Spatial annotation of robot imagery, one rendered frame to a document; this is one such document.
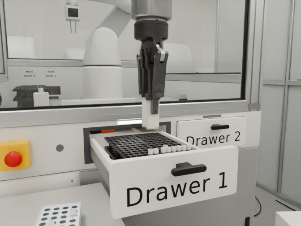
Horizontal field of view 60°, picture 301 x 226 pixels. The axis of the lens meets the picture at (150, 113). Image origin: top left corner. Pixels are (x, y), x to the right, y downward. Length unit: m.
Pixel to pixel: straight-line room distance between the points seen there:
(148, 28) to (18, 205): 0.54
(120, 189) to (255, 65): 0.76
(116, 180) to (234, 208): 0.75
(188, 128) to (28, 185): 0.53
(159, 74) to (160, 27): 0.10
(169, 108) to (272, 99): 1.82
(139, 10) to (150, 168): 0.32
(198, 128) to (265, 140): 1.81
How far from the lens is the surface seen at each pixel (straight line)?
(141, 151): 0.65
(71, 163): 0.83
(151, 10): 0.56
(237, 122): 1.03
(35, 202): 0.77
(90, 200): 0.74
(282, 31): 2.59
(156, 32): 0.57
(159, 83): 0.55
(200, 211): 1.08
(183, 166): 0.52
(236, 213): 1.19
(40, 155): 0.82
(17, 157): 0.74
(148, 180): 0.52
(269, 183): 2.77
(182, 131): 0.90
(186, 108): 0.91
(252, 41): 1.08
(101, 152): 0.67
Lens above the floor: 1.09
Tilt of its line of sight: 8 degrees down
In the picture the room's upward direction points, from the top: straight up
